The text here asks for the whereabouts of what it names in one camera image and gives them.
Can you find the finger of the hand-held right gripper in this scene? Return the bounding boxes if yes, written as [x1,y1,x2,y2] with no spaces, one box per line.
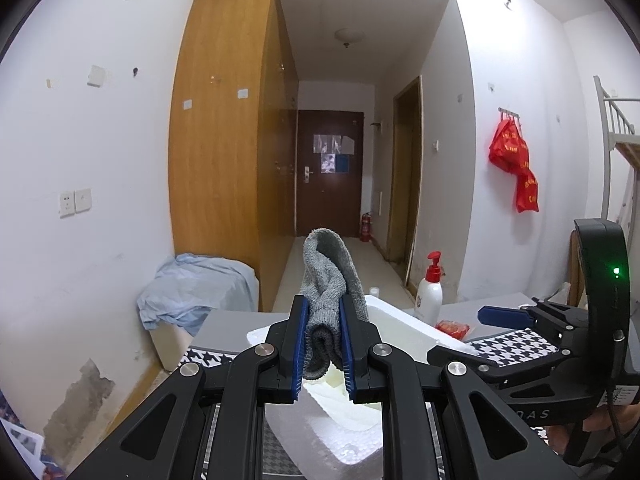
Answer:
[426,344,507,391]
[477,300,591,356]

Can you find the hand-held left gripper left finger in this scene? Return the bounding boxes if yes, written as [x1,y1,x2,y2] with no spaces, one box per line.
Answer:
[67,295,311,480]

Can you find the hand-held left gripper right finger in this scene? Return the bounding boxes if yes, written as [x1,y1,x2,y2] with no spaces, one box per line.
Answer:
[339,294,586,480]

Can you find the white foam box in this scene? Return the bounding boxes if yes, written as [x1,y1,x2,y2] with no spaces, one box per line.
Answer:
[246,294,473,480]

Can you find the grey sock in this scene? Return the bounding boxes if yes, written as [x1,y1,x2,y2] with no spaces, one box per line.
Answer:
[298,227,371,380]

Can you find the person's right hand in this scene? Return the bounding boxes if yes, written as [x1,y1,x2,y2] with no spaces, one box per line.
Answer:
[582,402,640,433]

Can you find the black white houndstooth cloth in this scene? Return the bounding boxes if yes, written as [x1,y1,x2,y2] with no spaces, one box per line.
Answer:
[180,327,568,480]

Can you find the red snack packet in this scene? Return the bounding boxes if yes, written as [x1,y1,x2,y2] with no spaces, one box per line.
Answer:
[434,319,471,339]

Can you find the clear plastic bag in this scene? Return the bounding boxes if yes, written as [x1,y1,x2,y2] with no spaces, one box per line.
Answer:
[547,282,573,306]

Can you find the wooden planks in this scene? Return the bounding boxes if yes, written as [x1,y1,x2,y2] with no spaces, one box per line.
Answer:
[569,230,586,306]

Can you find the white red pump bottle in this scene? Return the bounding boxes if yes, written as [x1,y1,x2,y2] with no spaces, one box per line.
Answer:
[414,251,445,322]

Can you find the red plastic bag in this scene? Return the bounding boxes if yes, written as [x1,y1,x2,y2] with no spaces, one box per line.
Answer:
[515,169,540,213]
[488,117,530,173]

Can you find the white bin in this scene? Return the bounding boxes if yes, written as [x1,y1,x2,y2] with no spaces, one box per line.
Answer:
[150,280,261,371]

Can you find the dark brown door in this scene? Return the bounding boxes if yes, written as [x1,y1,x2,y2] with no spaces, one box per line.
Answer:
[296,109,365,238]

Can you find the grey metal bunk bed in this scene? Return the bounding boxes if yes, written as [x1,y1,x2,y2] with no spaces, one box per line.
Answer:
[593,75,640,226]

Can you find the papers on door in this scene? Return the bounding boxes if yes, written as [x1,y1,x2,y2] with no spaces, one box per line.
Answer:
[312,134,356,173]

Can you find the wooden wardrobe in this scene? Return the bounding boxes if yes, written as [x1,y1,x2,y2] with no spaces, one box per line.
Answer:
[169,0,300,311]

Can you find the printed magazine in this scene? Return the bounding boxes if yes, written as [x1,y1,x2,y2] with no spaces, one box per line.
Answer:
[0,390,66,480]

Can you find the black cable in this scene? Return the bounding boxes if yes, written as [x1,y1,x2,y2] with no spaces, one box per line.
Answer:
[602,380,636,448]

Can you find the wooden side door frame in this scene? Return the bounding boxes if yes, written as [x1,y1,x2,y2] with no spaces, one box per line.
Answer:
[387,76,423,266]

